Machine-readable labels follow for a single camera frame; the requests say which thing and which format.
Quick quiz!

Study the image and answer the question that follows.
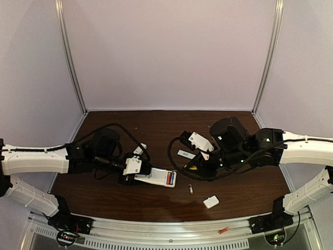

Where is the yellow handled screwdriver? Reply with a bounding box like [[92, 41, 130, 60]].
[[174, 165, 198, 173]]

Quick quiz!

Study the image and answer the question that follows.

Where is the white air conditioner remote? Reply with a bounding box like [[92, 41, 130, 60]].
[[135, 168, 177, 188]]

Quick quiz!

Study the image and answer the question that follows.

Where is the slim white remote control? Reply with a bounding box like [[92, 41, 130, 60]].
[[133, 143, 147, 155]]

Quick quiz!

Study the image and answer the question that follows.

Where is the small white battery cover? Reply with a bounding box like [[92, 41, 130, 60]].
[[203, 195, 220, 209]]

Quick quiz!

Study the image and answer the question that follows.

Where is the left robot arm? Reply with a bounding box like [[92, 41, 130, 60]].
[[1, 128, 147, 218]]

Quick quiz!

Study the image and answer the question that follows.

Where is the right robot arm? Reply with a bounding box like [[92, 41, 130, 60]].
[[180, 117, 332, 216]]

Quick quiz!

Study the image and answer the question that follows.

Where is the red battery in remote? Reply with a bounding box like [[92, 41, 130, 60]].
[[166, 172, 172, 185]]

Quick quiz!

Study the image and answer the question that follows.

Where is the gold white battery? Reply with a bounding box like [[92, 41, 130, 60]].
[[188, 184, 194, 195]]

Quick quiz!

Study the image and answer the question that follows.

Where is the red yellow battery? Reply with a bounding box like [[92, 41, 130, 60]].
[[219, 227, 229, 234]]

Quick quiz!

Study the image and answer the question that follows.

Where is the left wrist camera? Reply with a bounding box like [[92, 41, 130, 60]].
[[123, 155, 152, 176]]

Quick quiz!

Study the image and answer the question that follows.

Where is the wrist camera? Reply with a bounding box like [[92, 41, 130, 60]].
[[180, 131, 214, 160], [123, 155, 152, 176]]

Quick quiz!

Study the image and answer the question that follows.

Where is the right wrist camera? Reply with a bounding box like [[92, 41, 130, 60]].
[[180, 131, 214, 160]]

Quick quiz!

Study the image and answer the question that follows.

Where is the right black braided cable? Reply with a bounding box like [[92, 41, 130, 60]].
[[168, 136, 333, 182]]

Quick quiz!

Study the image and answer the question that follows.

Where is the black braided cable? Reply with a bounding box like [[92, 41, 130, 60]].
[[0, 122, 151, 162], [168, 136, 333, 182]]

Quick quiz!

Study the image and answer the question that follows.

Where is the left black braided cable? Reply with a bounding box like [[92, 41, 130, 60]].
[[0, 122, 151, 162]]

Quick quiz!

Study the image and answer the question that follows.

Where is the curved aluminium front rail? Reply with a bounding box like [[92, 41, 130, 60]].
[[25, 217, 321, 250]]

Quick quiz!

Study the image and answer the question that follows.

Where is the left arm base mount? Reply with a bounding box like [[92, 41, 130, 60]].
[[45, 215, 93, 248]]

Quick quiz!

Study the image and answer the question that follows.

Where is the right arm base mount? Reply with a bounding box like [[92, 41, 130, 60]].
[[248, 213, 293, 247]]

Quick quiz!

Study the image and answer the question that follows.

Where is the right aluminium frame post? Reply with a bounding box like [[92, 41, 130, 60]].
[[252, 0, 284, 115]]

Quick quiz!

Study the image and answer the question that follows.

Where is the aluminium frame post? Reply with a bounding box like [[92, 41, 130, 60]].
[[55, 0, 88, 115], [252, 0, 284, 115]]

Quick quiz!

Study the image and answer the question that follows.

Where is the left aluminium frame post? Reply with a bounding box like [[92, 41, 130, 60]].
[[55, 0, 88, 115]]

